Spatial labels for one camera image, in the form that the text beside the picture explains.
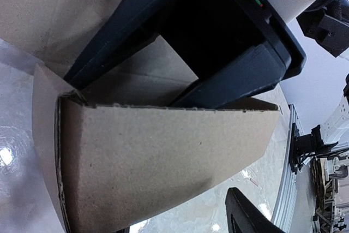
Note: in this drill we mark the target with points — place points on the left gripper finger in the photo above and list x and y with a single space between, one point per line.
244 217

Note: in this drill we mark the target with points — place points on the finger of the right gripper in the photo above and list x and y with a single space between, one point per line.
132 26

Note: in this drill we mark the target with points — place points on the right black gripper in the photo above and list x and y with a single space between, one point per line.
238 49

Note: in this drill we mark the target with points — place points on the brown cardboard box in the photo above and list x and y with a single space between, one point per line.
118 152

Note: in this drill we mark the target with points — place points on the front aluminium rail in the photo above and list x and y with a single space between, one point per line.
285 207

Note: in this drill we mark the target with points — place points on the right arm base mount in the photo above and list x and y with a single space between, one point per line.
304 146

